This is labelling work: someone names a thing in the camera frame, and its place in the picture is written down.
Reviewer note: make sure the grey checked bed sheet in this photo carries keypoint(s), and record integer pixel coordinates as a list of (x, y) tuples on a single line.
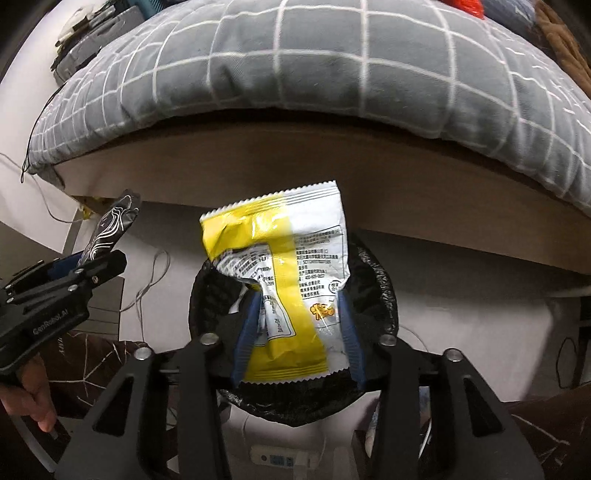
[(420, 65)]

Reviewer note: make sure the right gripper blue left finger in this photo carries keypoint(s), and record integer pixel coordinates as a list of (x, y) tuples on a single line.
[(124, 434)]

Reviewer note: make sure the yellow white snack packet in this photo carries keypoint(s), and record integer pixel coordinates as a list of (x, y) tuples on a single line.
[(291, 247)]

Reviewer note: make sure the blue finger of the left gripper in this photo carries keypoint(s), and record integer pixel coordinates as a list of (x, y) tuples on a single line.
[(94, 273), (41, 273)]

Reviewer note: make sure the brown fleece jacket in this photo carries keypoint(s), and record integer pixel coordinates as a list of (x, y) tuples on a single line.
[(569, 54)]

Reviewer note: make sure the grey suitcase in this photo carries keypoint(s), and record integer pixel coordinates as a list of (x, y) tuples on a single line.
[(88, 31)]

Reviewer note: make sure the white power strip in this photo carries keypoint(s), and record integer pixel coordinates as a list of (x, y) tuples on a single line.
[(281, 457)]

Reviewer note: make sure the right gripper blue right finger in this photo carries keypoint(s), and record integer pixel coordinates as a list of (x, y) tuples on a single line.
[(438, 417)]

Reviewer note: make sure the black patterned wrapper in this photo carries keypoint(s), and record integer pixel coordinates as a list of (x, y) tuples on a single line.
[(111, 227)]

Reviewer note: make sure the person's left hand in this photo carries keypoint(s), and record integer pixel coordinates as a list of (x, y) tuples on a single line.
[(32, 398)]

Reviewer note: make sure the red plastic bag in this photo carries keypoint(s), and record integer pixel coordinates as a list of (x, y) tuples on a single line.
[(471, 7)]

